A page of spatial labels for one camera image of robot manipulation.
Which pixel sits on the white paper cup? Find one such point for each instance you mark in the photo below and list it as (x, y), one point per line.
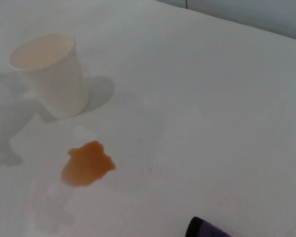
(59, 84)

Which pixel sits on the purple-blue rag with black trim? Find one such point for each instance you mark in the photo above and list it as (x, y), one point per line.
(207, 228)

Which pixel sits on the brown water stain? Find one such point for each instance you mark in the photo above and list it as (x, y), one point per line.
(86, 164)

